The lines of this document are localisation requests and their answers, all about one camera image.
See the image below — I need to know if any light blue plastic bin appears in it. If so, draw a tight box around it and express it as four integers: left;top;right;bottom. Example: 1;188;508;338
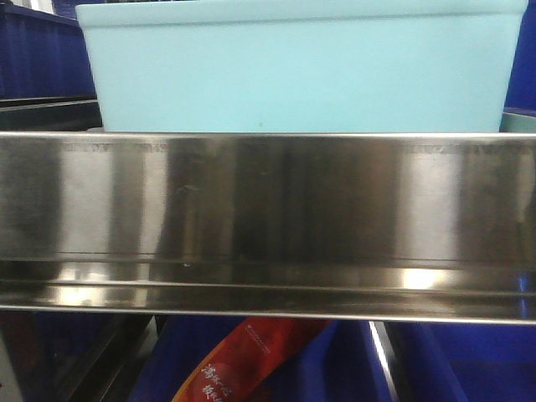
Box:
75;1;528;133

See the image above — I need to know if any red printed snack bag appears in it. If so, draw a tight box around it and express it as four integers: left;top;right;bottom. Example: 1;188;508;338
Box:
173;317;330;401

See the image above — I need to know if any dark blue storage crate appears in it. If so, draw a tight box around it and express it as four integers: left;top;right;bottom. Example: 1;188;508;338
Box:
129;316;535;401

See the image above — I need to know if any blue crate far left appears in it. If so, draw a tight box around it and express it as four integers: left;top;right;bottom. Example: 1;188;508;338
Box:
1;1;95;100

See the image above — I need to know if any stainless steel shelf rail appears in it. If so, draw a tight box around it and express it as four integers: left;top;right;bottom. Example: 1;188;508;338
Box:
1;132;535;324

